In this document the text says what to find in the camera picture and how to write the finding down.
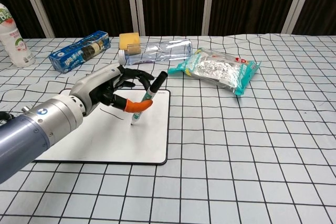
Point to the green and white whiteboard marker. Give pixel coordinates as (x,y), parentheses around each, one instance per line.
(147,98)

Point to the dark folding screen with white frame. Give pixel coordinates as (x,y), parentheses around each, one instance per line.
(170,1)

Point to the white drink bottle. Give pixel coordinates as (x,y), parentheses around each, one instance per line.
(14,43)

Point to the clear plastic water bottle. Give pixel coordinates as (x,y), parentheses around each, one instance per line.
(160,51)

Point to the yellow sponge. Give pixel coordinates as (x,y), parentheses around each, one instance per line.
(129,39)

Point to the blue cookie box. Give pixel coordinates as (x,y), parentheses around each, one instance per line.
(78,52)

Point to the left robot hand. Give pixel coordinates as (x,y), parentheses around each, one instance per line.
(102,85)

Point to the white checkered tablecloth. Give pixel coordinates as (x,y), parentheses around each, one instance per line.
(236,155)

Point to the teal and silver snack bag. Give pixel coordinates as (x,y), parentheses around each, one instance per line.
(218,69)

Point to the white dry-erase board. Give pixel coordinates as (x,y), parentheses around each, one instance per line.
(110,140)

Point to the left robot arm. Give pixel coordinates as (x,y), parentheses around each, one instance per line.
(34,129)

